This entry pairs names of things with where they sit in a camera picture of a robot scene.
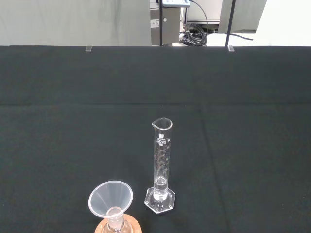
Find grey metal cabinet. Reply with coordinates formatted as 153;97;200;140
150;0;188;47

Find curved black cable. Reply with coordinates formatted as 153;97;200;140
189;0;208;24

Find white board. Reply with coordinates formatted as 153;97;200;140
255;0;311;47

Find coiled black cables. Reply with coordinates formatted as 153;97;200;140
179;23;209;46

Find black bench cloth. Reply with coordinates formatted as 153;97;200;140
0;45;311;233

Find clear plastic funnel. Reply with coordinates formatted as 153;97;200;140
87;180;134;219

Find grey-blue control device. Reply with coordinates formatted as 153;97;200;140
162;0;191;7

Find black upright pole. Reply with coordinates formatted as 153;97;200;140
225;0;237;47
159;0;164;47

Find round-bottom glass flask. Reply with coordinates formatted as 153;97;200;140
102;206;134;233

